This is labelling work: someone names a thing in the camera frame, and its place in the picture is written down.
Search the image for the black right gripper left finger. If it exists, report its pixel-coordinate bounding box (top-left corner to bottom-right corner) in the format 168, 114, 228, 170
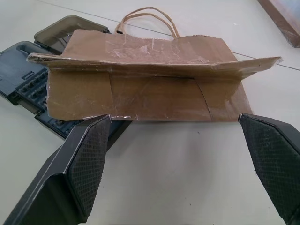
7, 114, 112, 225

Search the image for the dark grey tool case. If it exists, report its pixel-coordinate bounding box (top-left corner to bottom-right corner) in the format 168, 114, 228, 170
0, 15, 132, 153

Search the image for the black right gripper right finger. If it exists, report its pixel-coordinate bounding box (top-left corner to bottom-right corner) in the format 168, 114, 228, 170
238, 113, 300, 225

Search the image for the brown paper bag with handles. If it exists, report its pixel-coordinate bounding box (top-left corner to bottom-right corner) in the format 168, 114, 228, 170
26, 7, 284, 123

